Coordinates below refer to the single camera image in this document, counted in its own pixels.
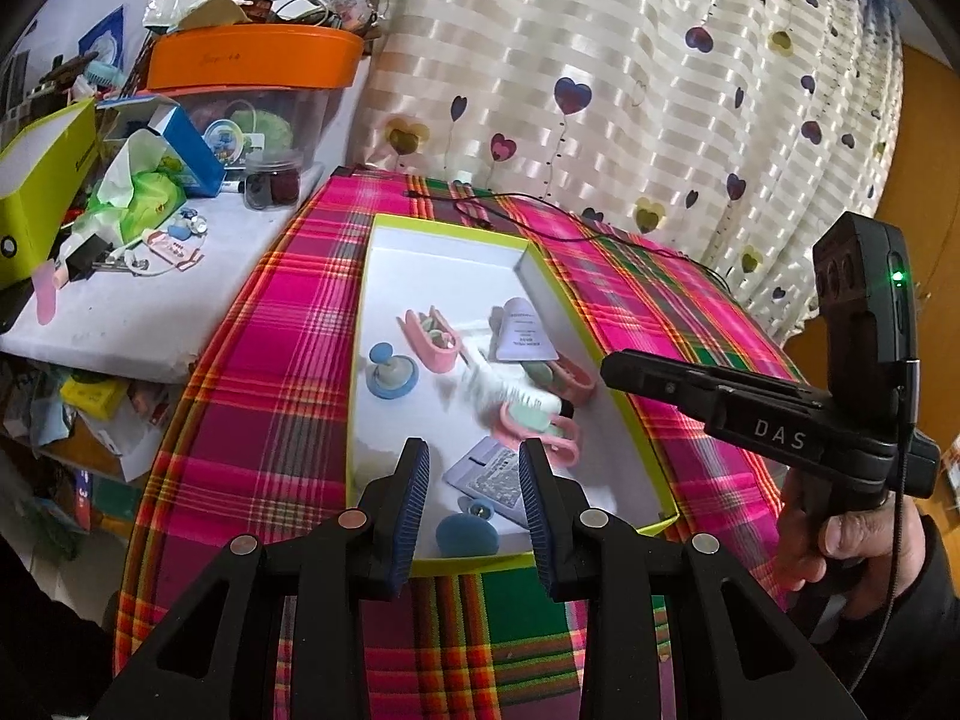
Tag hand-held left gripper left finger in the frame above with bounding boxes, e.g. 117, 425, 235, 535
86, 436, 432, 720

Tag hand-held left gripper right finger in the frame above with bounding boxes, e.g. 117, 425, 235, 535
517, 436, 863, 720

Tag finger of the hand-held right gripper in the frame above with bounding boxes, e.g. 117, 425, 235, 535
598, 349, 725, 432

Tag blue makeup sponge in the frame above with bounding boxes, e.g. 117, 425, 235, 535
436, 514, 500, 558

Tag pink sponge holder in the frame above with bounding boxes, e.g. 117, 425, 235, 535
491, 401, 582, 466
525, 358, 599, 404
403, 305, 458, 374

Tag white sachet packet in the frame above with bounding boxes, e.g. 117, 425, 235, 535
457, 358, 575, 421

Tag small lilac tube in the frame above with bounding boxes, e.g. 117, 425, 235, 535
490, 297, 560, 362

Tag blue sponge holder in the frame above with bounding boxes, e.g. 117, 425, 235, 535
365, 343, 421, 400

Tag white box lid green rim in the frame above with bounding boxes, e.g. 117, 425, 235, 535
345, 214, 680, 578

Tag person's right forearm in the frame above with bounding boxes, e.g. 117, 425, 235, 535
787, 517, 960, 720

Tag person's right hand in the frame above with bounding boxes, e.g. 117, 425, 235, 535
775, 499, 927, 601

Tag lilac printed card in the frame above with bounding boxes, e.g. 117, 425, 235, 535
442, 437, 530, 527

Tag brown wooden panel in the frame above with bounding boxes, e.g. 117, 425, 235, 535
784, 41, 960, 496

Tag pink plaid tablecloth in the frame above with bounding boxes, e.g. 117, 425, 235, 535
112, 165, 807, 720

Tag yellow small box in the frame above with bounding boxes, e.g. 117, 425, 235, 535
58, 375, 132, 417

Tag white side table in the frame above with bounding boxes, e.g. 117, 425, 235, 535
0, 161, 323, 383

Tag cream heart print curtain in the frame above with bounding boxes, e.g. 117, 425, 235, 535
352, 0, 908, 331

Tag pink white small packet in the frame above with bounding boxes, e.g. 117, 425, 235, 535
146, 232, 207, 271

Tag clear jar dark contents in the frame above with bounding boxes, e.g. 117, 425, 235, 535
244, 150, 303, 211

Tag white earphones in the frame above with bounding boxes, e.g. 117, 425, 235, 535
112, 251, 177, 278

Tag green tissue packet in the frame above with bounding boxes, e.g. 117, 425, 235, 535
112, 171, 187, 241

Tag clear storage bin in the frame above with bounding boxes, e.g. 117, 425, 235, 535
169, 82, 331, 170

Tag black binder clip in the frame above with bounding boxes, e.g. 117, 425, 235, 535
66, 234, 113, 282

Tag round blue white tin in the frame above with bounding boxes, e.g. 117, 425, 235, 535
204, 120, 245, 160

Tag blue cardboard box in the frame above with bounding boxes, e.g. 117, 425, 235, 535
101, 103, 227, 198

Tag white green plastic bag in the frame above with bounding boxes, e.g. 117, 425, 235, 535
86, 129, 185, 215

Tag orange lidded plastic bin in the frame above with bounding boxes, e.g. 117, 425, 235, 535
146, 24, 366, 92

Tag lime green cardboard box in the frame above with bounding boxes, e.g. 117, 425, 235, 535
0, 97, 98, 290

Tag tan cardboard piece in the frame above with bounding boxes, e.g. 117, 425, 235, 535
180, 0, 256, 29

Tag thin black cable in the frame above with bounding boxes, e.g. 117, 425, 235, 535
409, 187, 728, 286

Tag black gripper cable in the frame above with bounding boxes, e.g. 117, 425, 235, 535
855, 360, 920, 691

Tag tangle of cords and keychains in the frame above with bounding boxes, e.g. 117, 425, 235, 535
270, 0, 391, 35

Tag blue wall card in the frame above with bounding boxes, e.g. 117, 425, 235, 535
79, 6, 125, 72

